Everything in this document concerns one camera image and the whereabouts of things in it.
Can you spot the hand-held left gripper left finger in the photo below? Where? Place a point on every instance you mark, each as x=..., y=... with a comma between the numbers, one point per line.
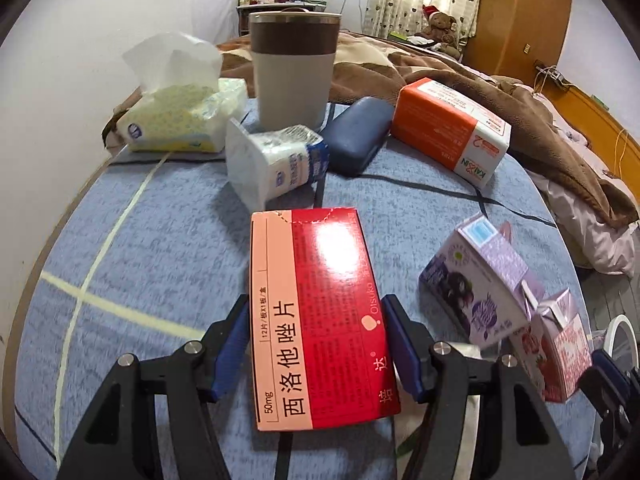
x=230, y=345

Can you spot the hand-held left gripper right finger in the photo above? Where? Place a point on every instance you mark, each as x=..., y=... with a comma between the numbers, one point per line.
x=402, y=345

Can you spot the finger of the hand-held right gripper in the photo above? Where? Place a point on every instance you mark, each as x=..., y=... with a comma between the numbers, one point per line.
x=610, y=362

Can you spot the white round waste bin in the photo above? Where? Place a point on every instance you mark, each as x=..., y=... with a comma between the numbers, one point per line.
x=612, y=327

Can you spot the pink drink carton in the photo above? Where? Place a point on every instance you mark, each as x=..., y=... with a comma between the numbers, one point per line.
x=560, y=350

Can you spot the red medicine box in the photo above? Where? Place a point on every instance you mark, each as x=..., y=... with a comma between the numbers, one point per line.
x=325, y=310

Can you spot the purple drink carton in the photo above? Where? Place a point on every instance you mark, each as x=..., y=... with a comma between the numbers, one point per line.
x=475, y=290

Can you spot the white yogurt carton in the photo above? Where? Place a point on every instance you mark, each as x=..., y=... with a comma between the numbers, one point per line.
x=280, y=160

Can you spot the blue checked tablecloth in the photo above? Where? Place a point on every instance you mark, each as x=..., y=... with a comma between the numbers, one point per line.
x=150, y=260

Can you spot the pale pink duvet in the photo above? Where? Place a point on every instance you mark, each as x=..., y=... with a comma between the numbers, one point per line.
x=590, y=230

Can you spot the dark blue glasses case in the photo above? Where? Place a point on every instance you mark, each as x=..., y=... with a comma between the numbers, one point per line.
x=357, y=135

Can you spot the orange and white box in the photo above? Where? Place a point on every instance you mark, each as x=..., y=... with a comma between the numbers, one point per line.
x=445, y=125

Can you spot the brown fleece blanket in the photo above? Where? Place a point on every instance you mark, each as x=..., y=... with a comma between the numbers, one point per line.
x=540, y=140

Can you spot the soft tissue pack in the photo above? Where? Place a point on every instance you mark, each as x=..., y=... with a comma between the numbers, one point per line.
x=170, y=115

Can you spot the wooden bed headboard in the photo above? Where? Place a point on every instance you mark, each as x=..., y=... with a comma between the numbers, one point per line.
x=595, y=120

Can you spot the grey tumbler with brown band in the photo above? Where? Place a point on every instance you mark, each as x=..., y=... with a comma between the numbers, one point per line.
x=292, y=80

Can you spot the white power strip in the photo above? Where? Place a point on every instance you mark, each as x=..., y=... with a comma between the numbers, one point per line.
x=552, y=75

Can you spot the brown teddy bear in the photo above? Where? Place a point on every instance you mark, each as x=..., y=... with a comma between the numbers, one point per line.
x=442, y=27

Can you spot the cluttered white shelf desk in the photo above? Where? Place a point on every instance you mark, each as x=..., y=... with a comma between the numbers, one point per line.
x=270, y=7

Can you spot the wooden wardrobe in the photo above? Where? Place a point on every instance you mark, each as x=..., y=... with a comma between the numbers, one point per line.
x=520, y=10

